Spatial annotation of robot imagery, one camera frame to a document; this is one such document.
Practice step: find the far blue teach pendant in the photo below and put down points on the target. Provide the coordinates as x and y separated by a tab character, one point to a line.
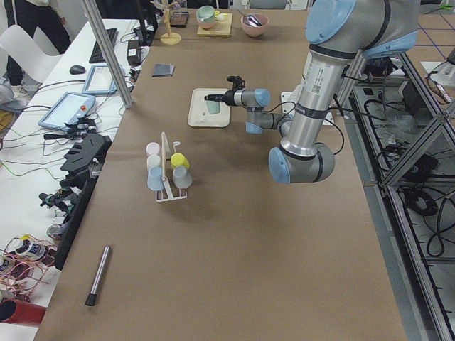
99	81

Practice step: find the green plastic cup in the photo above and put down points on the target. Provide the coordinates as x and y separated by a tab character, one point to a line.
213	107

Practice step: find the steel muddler black tip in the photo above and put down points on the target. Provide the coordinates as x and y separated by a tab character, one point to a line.
92	296

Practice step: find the red cylinder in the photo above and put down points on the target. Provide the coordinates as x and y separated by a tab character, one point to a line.
22	313

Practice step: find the near blue teach pendant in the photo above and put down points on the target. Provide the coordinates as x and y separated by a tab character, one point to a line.
67	110

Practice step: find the yellow plastic cup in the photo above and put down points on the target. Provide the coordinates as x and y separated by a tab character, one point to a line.
178	159

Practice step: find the grey folded cloth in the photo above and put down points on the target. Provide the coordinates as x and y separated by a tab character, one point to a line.
163	70

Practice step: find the black small box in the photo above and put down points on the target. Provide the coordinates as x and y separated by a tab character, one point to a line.
134	52

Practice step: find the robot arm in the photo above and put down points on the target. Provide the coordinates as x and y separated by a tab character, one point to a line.
336	32

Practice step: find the white wire cup rack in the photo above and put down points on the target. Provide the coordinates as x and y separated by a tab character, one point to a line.
170	192

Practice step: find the grey plastic cup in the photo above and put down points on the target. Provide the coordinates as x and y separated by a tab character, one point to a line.
182	178

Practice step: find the steel ice scoop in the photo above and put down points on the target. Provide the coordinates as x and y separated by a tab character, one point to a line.
250	19

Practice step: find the white chair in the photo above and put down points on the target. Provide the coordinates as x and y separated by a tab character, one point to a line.
25	51

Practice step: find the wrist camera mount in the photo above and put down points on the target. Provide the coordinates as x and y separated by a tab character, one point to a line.
237	82

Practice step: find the bamboo cutting board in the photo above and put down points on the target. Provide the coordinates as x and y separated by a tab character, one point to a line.
220	28

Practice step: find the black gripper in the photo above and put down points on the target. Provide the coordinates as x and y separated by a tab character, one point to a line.
228	97

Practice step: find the wooden mug tree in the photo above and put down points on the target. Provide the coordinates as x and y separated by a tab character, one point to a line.
169	38

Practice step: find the blue plastic cup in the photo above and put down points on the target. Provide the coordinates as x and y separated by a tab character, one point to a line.
154	180

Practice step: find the green top bowl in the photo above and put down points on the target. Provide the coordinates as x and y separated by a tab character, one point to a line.
206	14

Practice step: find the pink bowl with ice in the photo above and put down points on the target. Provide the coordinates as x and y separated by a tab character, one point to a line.
254	31

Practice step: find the black computer mouse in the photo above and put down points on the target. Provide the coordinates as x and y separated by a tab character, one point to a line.
77	70

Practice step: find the cream rabbit tray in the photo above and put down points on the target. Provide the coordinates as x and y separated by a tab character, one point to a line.
198	115

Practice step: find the bottles in copper basket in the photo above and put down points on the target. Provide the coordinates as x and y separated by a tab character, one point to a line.
26	264

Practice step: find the white pillar mount base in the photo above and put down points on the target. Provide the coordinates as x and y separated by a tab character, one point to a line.
289	99

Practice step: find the brown dark tray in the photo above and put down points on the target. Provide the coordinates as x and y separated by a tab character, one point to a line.
179	19

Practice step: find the blue teach pendant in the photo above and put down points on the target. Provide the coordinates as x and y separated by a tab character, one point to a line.
99	81
67	110

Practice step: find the pink plastic cup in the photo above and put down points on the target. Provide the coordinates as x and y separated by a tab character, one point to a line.
153	148

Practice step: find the black tool stand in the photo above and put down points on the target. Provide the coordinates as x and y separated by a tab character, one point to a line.
76	188

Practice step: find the person standing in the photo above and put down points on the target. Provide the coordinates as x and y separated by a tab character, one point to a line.
45	15

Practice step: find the aluminium frame post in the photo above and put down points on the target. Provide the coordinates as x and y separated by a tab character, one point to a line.
94	17

